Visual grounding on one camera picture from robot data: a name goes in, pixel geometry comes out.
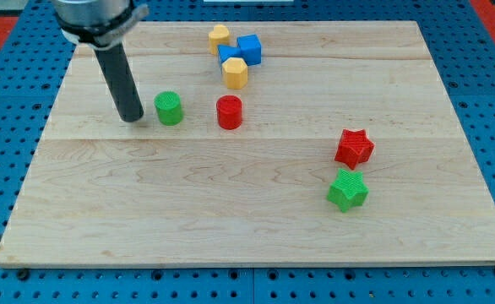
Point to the blue cube block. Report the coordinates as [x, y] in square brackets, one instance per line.
[251, 49]

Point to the yellow heart block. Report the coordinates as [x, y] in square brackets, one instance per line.
[219, 35]

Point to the green star block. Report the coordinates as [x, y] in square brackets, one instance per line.
[348, 190]

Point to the green cylinder block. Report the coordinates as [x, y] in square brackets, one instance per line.
[169, 108]

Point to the yellow hexagon block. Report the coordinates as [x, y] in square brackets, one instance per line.
[234, 73]

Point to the wooden board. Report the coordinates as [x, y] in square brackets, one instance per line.
[103, 193]

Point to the red star block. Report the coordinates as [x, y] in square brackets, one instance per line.
[354, 148]

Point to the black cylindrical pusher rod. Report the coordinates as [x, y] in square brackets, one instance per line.
[119, 79]

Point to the red cylinder block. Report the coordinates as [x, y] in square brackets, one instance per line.
[229, 112]

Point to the blue triangular block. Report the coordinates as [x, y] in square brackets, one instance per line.
[224, 52]

